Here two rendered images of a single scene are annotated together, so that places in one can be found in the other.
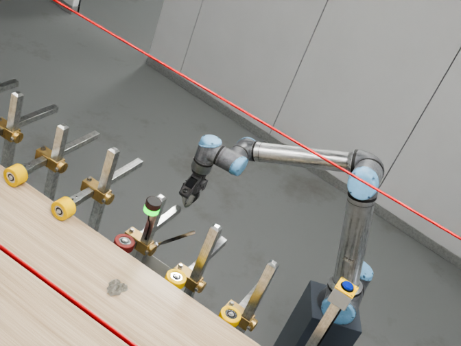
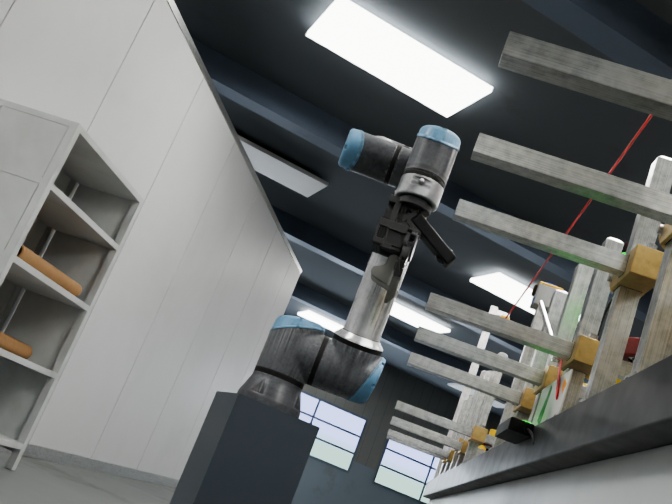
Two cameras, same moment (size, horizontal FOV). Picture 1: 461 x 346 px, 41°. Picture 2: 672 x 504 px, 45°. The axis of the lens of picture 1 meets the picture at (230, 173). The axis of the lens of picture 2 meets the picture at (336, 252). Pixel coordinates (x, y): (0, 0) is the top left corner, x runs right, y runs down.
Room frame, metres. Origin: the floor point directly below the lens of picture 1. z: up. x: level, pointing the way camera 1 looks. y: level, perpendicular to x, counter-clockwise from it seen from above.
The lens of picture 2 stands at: (2.65, 1.64, 0.43)
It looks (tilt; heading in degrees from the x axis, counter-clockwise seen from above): 16 degrees up; 261
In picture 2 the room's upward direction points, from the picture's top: 22 degrees clockwise
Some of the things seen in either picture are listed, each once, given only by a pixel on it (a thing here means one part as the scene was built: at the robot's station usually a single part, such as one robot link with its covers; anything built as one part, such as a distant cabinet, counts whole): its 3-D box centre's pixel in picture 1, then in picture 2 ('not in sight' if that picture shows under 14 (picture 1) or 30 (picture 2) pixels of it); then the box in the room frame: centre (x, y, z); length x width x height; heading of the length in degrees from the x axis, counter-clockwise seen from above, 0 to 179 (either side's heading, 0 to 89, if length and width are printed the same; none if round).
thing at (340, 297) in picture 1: (342, 294); (546, 299); (1.67, -0.51, 1.18); 0.07 x 0.07 x 0.08; 73
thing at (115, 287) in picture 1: (116, 285); not in sight; (1.57, 0.22, 0.91); 0.09 x 0.07 x 0.02; 156
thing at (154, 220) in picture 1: (145, 241); (581, 349); (1.90, 0.21, 0.87); 0.03 x 0.03 x 0.48; 73
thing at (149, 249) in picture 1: (139, 242); (582, 358); (1.90, 0.23, 0.85); 0.13 x 0.06 x 0.05; 73
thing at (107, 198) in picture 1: (97, 191); (635, 274); (1.98, 0.47, 0.95); 0.13 x 0.06 x 0.05; 73
